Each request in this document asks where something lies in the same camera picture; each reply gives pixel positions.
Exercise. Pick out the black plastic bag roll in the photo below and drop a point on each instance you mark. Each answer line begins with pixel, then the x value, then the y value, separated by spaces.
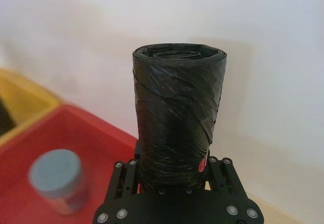
pixel 177 102

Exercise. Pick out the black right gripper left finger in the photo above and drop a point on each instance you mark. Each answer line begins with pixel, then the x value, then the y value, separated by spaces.
pixel 124 178

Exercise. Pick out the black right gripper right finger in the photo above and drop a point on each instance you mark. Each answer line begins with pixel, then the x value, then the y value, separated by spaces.
pixel 222 178

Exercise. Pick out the blue round tape roll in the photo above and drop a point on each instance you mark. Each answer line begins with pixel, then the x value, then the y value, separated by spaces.
pixel 57 178

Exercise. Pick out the red plastic bin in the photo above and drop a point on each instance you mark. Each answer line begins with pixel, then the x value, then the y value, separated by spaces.
pixel 106 143

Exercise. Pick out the yellow plastic bin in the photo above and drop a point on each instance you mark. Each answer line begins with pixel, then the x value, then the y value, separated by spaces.
pixel 30 100

